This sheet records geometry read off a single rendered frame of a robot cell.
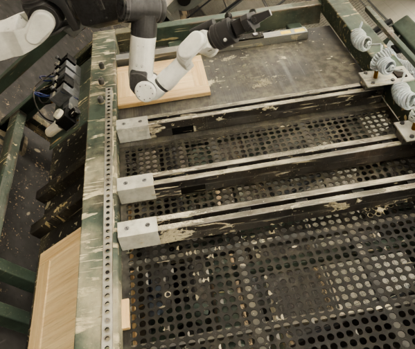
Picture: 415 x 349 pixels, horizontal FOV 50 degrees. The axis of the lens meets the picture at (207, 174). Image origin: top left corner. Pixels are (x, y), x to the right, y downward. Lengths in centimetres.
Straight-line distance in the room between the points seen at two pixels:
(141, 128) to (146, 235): 52
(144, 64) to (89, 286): 77
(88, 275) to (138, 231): 20
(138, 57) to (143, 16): 14
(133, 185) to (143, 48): 48
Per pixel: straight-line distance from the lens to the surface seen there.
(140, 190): 154
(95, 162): 170
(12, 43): 192
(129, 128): 178
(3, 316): 203
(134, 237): 142
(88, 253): 144
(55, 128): 199
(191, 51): 158
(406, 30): 285
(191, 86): 203
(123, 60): 228
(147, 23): 160
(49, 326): 189
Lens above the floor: 171
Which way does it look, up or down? 20 degrees down
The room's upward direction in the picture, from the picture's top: 57 degrees clockwise
